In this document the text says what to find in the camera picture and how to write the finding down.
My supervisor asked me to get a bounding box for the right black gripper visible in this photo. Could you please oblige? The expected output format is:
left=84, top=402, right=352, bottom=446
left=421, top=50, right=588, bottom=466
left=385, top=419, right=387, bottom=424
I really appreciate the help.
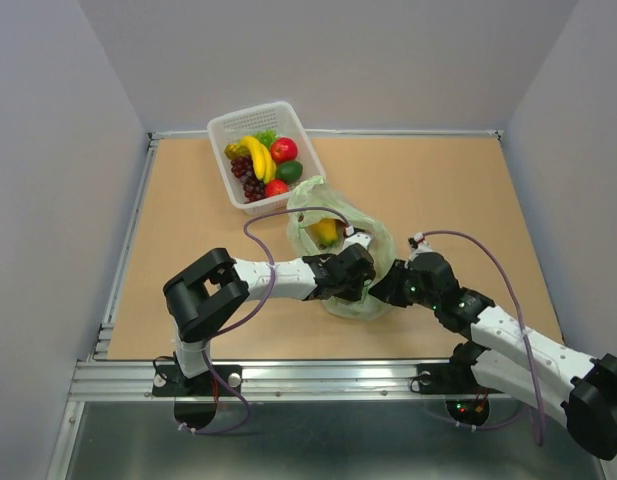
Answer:
left=366, top=259, right=439, bottom=310

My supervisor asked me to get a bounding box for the yellow mango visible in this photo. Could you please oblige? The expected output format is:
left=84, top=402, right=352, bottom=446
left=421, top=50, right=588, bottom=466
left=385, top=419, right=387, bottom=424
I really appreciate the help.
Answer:
left=309, top=218, right=340, bottom=249

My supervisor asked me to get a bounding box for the light green plastic bag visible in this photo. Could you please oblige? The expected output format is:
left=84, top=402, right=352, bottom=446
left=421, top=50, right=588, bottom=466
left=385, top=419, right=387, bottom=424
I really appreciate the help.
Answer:
left=286, top=175, right=397, bottom=321

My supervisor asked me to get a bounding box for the red strawberry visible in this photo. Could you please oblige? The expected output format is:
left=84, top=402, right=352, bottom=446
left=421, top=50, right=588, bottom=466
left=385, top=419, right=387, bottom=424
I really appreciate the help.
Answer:
left=265, top=179, right=289, bottom=198

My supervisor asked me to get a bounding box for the green avocado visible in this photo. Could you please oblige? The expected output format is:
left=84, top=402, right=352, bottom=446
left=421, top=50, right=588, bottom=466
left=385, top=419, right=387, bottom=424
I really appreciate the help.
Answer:
left=276, top=161, right=304, bottom=185

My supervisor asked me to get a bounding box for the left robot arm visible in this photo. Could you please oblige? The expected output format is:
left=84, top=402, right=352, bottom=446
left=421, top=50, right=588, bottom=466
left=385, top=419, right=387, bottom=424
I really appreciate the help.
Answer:
left=163, top=244, right=376, bottom=394

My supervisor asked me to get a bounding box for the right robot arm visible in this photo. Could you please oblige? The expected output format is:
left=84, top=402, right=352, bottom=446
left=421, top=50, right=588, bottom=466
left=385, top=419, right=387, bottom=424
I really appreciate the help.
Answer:
left=370, top=252, right=617, bottom=460

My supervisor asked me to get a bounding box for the small yellow-brown fruit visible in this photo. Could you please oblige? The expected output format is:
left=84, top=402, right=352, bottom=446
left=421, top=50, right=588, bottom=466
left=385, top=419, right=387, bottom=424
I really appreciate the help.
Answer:
left=224, top=143, right=248, bottom=160

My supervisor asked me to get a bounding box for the yellow banana bunch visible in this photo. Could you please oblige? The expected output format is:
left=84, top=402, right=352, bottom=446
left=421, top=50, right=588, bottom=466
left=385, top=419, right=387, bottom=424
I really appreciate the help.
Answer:
left=238, top=136, right=276, bottom=184

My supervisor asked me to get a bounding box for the red apple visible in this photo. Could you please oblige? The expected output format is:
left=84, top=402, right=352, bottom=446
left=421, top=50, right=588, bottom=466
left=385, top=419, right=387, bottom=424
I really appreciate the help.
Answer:
left=270, top=137, right=298, bottom=164

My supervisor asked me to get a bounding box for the dark red grape bunch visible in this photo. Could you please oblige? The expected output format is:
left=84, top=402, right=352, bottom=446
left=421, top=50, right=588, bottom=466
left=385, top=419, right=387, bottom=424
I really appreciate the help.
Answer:
left=231, top=155, right=265, bottom=203

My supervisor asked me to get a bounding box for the green grape bunch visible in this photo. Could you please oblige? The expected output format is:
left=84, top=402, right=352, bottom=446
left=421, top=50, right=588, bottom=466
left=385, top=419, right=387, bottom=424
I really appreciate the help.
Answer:
left=253, top=130, right=278, bottom=149

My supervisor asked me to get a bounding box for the white perforated plastic basket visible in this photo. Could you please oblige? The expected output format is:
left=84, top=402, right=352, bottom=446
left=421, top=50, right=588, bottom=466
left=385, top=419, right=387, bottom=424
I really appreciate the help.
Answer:
left=207, top=101, right=326, bottom=216

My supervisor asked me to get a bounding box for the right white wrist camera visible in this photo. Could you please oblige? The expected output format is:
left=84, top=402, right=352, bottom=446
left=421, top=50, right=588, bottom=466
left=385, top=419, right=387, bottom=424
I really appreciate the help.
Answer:
left=408, top=232, right=434, bottom=261

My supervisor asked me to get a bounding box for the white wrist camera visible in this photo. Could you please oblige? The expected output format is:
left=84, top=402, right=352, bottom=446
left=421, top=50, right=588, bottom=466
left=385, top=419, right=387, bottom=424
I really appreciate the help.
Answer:
left=342, top=225, right=374, bottom=250
left=408, top=232, right=434, bottom=261

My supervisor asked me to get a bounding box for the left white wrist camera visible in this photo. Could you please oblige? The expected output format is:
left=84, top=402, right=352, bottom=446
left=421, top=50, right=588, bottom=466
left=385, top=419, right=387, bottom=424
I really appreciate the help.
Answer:
left=342, top=225, right=374, bottom=250

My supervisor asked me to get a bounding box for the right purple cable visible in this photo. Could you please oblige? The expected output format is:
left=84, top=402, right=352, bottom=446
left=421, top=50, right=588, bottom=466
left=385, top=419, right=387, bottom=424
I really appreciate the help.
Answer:
left=417, top=229, right=545, bottom=446

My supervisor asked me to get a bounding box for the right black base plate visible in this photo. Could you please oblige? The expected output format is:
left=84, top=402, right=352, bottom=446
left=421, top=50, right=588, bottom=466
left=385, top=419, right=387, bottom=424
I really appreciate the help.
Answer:
left=409, top=362, right=485, bottom=395

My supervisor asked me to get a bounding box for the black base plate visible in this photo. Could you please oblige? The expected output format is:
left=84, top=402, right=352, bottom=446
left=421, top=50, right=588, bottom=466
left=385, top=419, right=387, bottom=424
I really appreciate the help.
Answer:
left=409, top=362, right=485, bottom=395
left=151, top=363, right=242, bottom=398

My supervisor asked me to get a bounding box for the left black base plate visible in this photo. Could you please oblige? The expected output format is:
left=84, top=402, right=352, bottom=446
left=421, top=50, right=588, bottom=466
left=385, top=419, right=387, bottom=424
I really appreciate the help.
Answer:
left=151, top=363, right=242, bottom=398

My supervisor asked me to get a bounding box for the aluminium mounting rail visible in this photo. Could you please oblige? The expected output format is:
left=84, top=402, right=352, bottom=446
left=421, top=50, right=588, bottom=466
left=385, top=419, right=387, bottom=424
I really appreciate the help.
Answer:
left=67, top=357, right=604, bottom=404

